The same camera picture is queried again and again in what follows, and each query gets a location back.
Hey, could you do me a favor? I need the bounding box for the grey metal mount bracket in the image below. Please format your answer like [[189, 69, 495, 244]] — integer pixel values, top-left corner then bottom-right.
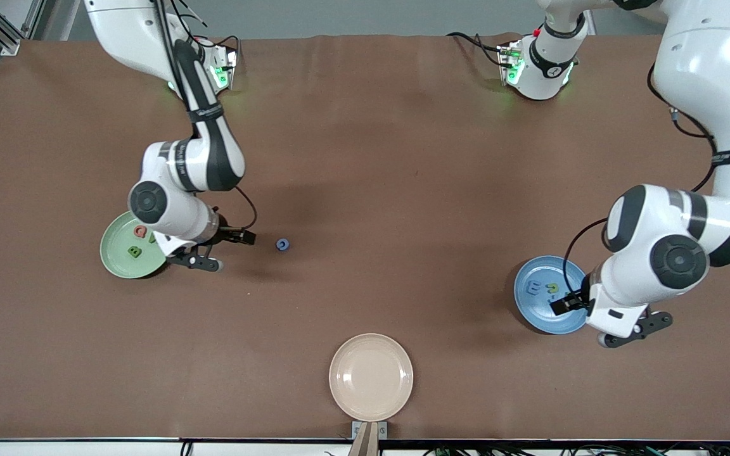
[[352, 421, 388, 440]]

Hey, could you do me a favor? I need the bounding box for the light green plate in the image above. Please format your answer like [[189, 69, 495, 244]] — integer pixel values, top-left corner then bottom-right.
[[99, 210, 172, 279]]

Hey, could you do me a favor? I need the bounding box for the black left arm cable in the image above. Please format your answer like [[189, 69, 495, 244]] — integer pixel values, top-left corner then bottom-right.
[[563, 63, 720, 301]]

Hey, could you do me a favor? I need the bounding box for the black right base cable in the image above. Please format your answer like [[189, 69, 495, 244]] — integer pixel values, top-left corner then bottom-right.
[[175, 0, 243, 67]]

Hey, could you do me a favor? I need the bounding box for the grey base connector box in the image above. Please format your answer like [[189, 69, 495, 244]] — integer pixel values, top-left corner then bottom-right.
[[497, 41, 525, 87], [208, 46, 239, 91]]

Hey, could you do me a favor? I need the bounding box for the beige plate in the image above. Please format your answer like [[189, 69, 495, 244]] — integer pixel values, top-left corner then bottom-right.
[[329, 333, 414, 422]]

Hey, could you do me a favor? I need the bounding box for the blue plate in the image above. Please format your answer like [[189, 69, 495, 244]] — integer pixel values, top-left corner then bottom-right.
[[513, 255, 594, 335]]

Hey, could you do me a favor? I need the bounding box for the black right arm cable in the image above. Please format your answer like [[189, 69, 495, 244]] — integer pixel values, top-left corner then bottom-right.
[[156, 0, 258, 234]]

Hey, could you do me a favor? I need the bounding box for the grey left base connector box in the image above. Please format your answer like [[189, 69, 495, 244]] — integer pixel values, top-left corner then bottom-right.
[[497, 41, 525, 87]]

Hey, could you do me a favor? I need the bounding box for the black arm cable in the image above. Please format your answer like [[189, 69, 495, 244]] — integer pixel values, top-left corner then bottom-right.
[[156, 0, 258, 234], [563, 63, 720, 301]]

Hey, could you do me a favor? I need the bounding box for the grey right base connector box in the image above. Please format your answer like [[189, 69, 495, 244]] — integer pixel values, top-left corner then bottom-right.
[[208, 46, 239, 91]]

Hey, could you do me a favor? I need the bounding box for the brown table cover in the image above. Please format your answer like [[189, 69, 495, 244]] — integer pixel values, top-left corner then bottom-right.
[[0, 33, 730, 441]]

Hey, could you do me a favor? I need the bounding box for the black base cable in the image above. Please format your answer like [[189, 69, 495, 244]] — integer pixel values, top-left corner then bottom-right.
[[446, 30, 506, 68], [175, 0, 243, 67]]

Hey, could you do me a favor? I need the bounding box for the black left base cable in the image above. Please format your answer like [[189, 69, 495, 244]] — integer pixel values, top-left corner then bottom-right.
[[446, 30, 506, 68]]

